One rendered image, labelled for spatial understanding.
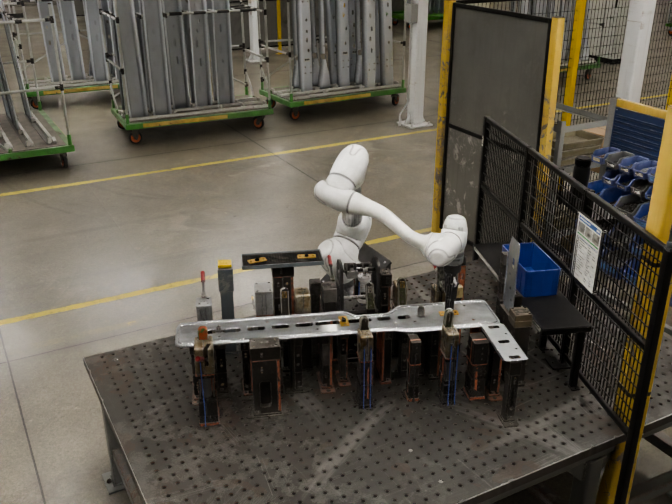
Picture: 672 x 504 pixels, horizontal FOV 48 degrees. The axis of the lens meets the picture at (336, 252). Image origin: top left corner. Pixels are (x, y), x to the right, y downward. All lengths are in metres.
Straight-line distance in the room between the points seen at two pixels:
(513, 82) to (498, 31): 0.38
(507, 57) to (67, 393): 3.64
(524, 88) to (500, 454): 3.04
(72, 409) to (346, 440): 2.07
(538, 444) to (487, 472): 0.28
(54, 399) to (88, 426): 0.38
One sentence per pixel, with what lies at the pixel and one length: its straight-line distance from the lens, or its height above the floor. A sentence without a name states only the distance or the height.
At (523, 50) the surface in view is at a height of 1.75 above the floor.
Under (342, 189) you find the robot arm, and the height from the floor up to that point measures 1.51.
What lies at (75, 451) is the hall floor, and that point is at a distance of 4.35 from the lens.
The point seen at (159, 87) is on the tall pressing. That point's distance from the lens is 9.78.
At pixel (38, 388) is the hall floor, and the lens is 4.92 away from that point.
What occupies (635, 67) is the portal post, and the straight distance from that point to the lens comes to 7.46.
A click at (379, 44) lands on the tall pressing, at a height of 0.88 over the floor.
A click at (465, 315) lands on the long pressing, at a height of 1.00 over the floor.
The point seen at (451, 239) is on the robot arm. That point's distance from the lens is 3.03.
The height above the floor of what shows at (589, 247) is 1.33.
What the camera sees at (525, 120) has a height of 1.29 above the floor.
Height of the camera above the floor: 2.60
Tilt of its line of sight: 24 degrees down
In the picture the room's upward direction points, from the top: straight up
